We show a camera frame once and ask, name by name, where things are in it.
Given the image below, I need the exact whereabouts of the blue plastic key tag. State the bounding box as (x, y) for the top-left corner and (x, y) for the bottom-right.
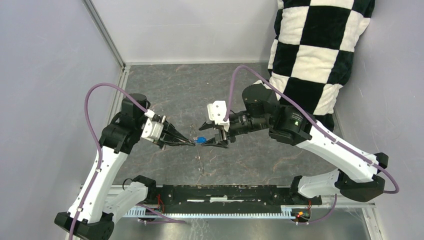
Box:
(194, 136), (207, 144)

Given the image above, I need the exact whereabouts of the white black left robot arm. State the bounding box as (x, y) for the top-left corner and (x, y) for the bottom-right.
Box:
(54, 93), (195, 240)

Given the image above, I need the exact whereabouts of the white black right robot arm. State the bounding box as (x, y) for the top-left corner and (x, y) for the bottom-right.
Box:
(201, 84), (389, 204)

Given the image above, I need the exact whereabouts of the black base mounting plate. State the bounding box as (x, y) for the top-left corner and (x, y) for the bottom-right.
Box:
(142, 185), (323, 214)

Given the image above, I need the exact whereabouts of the black white checkered pillow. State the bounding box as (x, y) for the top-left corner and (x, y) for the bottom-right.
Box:
(267, 0), (376, 130)

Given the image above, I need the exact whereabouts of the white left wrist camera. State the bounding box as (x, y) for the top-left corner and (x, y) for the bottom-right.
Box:
(141, 109), (166, 142)

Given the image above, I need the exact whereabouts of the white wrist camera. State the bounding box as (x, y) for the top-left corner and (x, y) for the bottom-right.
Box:
(141, 109), (166, 142)
(206, 100), (230, 132)

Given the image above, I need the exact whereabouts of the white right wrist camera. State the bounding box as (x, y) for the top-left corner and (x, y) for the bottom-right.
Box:
(206, 100), (230, 132)

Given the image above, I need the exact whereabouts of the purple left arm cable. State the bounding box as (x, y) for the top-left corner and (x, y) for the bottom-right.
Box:
(67, 82), (188, 240)

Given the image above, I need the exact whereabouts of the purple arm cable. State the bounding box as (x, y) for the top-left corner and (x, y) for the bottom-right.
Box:
(67, 82), (188, 240)
(223, 65), (400, 226)

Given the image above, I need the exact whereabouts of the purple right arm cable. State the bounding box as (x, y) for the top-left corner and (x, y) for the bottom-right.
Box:
(223, 65), (400, 226)

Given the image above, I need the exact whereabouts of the white slotted cable duct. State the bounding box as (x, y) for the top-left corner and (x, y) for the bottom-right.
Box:
(86, 206), (294, 220)

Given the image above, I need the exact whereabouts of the aluminium frame rail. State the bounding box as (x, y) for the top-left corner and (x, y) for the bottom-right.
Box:
(82, 0), (131, 124)

